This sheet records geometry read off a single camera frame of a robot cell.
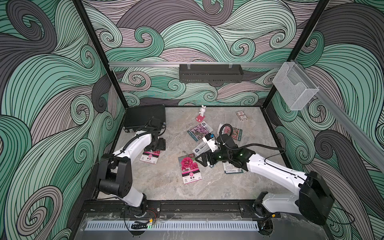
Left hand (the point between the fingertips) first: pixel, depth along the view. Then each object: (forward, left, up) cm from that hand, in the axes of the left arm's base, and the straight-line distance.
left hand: (156, 146), depth 88 cm
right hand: (-9, -25, +5) cm, 28 cm away
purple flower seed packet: (+17, -27, -8) cm, 33 cm away
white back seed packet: (+3, -28, -7) cm, 29 cm away
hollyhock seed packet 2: (-11, -20, -9) cm, 25 cm away
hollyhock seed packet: (-3, +5, -8) cm, 10 cm away
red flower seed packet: (+15, -54, -8) cm, 57 cm away
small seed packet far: (+32, -61, -7) cm, 69 cm away
